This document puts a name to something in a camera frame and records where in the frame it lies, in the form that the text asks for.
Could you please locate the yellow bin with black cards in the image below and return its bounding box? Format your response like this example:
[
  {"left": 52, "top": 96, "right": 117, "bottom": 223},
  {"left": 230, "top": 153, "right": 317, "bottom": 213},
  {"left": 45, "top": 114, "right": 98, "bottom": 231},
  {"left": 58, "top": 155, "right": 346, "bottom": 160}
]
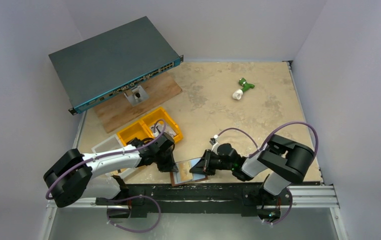
[{"left": 116, "top": 120, "right": 154, "bottom": 146}]

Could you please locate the white bin with gold cards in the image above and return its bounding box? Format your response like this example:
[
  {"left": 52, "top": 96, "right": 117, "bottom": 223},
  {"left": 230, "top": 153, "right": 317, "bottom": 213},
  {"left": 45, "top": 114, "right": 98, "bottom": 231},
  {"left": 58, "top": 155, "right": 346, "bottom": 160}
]
[{"left": 91, "top": 134, "right": 138, "bottom": 180}]

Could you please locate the green and white plastic fitting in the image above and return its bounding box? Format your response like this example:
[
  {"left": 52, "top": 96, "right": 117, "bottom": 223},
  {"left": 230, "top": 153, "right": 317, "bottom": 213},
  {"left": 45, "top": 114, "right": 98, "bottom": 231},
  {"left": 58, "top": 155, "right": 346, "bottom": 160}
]
[{"left": 232, "top": 77, "right": 255, "bottom": 100}]

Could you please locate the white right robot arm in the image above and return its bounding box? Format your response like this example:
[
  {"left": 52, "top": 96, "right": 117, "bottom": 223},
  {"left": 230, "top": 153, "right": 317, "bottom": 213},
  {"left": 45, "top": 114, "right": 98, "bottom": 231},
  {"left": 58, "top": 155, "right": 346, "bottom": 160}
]
[{"left": 189, "top": 134, "right": 315, "bottom": 196}]

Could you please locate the yellow bin with silver cards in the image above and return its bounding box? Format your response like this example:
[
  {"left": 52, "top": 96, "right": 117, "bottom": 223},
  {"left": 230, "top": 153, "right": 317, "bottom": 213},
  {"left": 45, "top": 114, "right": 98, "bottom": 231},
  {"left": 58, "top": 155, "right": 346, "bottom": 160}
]
[{"left": 141, "top": 107, "right": 183, "bottom": 143}]

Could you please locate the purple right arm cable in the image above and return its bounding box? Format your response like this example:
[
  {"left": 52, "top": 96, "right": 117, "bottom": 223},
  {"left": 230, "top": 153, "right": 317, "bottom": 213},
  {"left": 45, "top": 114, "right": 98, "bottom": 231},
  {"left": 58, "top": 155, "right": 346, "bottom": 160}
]
[{"left": 214, "top": 121, "right": 320, "bottom": 226}]

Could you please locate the grey network switch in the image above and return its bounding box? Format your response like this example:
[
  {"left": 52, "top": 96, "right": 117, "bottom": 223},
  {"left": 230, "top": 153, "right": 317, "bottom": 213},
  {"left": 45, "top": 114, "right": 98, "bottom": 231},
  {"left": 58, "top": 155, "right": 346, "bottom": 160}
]
[{"left": 48, "top": 16, "right": 184, "bottom": 115}]

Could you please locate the plywood board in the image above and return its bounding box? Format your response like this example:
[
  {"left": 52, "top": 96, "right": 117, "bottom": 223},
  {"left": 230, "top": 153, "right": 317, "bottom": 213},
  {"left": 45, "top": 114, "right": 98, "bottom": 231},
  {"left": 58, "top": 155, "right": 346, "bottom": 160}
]
[{"left": 92, "top": 72, "right": 182, "bottom": 133}]

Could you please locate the brown leather card holder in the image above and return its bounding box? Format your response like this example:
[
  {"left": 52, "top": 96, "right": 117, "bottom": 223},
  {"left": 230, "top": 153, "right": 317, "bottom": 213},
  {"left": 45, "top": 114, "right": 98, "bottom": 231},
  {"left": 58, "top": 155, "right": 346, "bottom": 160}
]
[{"left": 170, "top": 157, "right": 208, "bottom": 187}]

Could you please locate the black metal base rail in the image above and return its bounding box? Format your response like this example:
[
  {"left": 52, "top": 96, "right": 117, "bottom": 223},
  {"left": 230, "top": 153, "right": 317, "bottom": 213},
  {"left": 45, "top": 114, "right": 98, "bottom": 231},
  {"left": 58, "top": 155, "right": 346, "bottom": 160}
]
[{"left": 95, "top": 182, "right": 293, "bottom": 220}]

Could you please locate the grey metal bracket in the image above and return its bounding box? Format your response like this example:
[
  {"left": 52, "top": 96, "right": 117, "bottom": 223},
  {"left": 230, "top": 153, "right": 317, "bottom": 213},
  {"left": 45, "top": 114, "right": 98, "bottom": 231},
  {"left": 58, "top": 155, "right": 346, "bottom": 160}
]
[{"left": 124, "top": 85, "right": 150, "bottom": 107}]

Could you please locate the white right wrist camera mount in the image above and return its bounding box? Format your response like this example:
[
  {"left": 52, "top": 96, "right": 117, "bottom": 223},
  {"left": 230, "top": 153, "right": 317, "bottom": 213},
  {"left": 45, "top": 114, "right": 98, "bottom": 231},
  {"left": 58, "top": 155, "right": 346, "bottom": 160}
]
[{"left": 209, "top": 134, "right": 220, "bottom": 152}]

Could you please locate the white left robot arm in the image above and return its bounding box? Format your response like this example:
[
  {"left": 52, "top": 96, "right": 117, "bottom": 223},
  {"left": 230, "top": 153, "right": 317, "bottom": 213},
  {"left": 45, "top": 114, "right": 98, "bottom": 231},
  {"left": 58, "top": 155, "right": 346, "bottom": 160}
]
[{"left": 43, "top": 133, "right": 178, "bottom": 208}]

